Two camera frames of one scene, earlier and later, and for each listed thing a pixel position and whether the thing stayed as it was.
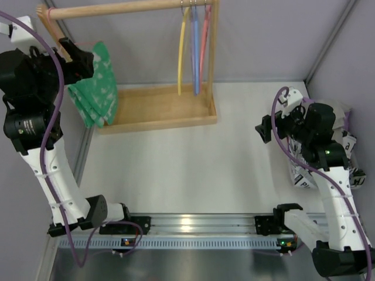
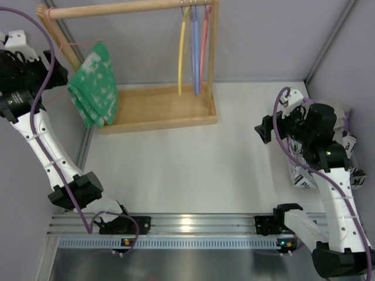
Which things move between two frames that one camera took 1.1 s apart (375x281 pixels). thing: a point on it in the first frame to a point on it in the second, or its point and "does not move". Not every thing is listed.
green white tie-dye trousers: [96, 96] does not move
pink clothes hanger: [50, 19] does not move
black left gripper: [75, 60] to [54, 71]
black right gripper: [270, 127] does not move
